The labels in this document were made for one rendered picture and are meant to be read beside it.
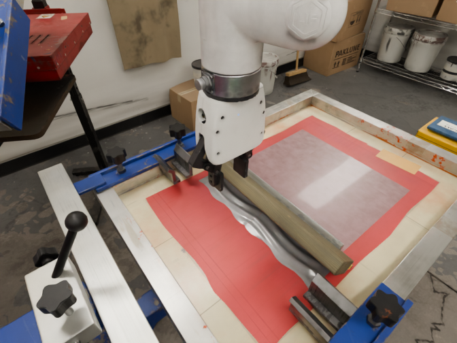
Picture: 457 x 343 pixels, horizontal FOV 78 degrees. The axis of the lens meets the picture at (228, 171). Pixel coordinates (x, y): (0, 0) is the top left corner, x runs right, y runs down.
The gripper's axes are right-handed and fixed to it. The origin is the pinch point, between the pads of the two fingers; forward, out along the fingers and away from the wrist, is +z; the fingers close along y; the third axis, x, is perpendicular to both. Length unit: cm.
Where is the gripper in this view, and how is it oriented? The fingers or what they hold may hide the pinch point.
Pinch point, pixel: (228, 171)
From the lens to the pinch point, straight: 47.6
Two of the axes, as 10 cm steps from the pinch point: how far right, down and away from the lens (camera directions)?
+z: -0.2, 7.4, 6.7
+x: -6.2, -5.4, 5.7
